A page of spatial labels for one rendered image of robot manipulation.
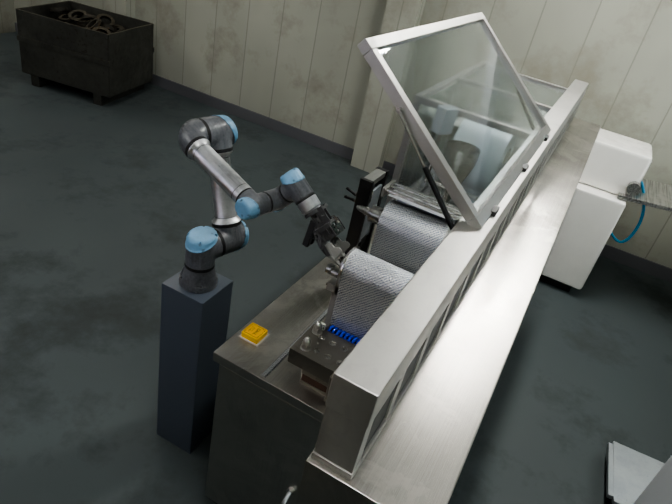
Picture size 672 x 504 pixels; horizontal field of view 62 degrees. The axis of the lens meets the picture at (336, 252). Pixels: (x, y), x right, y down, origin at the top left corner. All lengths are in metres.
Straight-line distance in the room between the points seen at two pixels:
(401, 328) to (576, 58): 4.40
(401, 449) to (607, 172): 3.65
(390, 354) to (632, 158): 3.70
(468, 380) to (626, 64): 4.20
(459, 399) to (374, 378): 0.38
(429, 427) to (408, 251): 0.94
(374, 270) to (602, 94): 3.76
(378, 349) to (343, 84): 5.02
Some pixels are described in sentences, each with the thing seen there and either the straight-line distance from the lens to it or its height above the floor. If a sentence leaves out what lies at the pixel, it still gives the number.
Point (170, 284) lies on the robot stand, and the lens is 2.30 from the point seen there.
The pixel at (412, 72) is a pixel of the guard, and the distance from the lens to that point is 1.61.
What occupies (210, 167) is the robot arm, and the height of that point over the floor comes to 1.43.
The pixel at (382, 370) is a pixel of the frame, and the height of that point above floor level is 1.65.
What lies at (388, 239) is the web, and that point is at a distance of 2.02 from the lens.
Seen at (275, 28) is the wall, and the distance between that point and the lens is 6.18.
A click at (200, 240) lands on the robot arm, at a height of 1.12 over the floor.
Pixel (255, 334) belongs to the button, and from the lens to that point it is 2.06.
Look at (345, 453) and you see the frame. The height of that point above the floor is 1.49.
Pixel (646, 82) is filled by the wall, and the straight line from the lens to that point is 5.29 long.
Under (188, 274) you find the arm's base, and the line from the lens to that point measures 2.24.
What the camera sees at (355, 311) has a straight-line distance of 1.92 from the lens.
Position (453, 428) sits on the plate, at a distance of 1.22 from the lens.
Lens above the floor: 2.29
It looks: 32 degrees down
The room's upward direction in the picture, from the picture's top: 13 degrees clockwise
